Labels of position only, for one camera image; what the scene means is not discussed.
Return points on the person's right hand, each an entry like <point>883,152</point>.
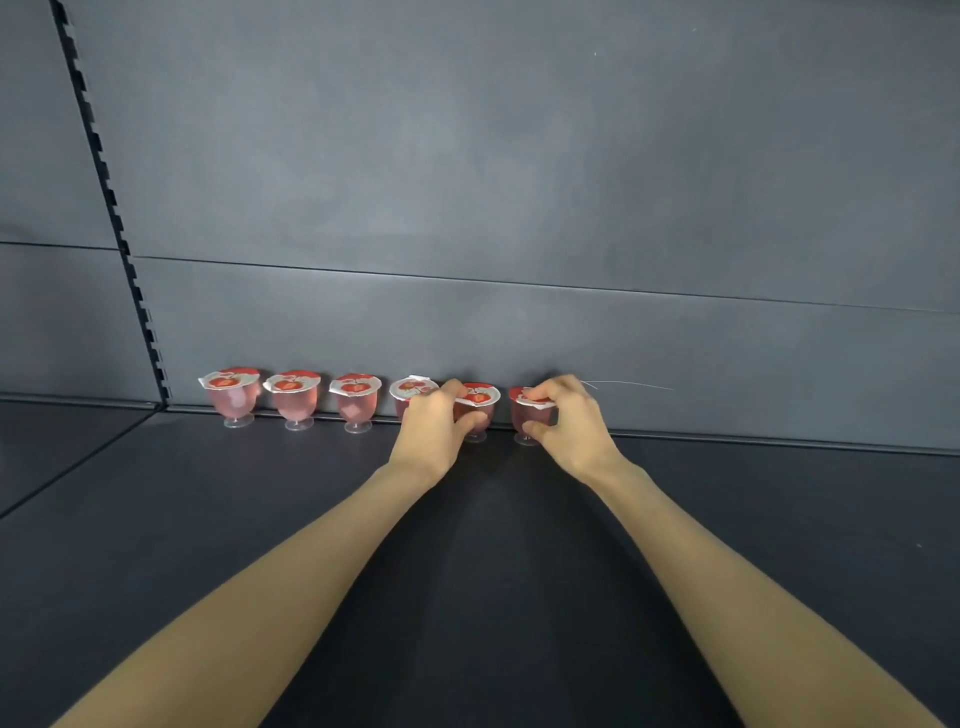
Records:
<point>581,435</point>

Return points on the person's left hand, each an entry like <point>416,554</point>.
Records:
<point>427,439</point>

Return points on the person's left thumb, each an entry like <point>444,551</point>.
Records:
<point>470,423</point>

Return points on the person's right thumb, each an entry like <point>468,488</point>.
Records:
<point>537,429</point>

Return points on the pink strawberry jelly cup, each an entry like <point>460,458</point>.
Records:
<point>480,396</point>
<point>523,411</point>

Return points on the person's left forearm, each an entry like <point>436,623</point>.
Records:
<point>270,600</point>

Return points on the person's right forearm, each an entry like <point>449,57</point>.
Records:
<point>750,607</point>

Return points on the row of pink cups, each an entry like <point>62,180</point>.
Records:
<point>296,397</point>

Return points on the black slotted shelf upright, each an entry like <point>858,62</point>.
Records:
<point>112,210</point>

